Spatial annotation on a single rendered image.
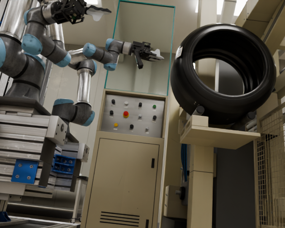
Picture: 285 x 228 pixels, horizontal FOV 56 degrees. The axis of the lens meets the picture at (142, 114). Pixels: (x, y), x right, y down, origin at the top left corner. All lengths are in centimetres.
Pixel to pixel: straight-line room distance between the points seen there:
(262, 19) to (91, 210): 178
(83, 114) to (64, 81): 434
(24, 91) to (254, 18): 152
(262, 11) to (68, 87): 465
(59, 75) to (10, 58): 499
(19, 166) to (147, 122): 130
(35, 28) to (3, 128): 41
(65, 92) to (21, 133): 483
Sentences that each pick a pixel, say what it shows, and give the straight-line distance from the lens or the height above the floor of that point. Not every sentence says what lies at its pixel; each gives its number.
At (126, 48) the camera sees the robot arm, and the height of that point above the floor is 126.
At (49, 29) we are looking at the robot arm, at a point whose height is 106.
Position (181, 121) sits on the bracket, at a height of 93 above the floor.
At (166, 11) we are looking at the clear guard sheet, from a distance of 277.
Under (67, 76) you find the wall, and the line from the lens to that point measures 611.
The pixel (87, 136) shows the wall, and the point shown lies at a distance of 552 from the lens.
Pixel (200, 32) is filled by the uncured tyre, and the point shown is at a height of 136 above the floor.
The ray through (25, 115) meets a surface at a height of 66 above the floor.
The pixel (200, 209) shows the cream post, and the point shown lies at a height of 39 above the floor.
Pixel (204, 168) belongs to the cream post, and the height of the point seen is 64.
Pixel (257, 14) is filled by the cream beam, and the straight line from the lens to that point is 202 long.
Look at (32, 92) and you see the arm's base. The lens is 123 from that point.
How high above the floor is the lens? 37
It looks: 19 degrees up
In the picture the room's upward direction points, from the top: 7 degrees clockwise
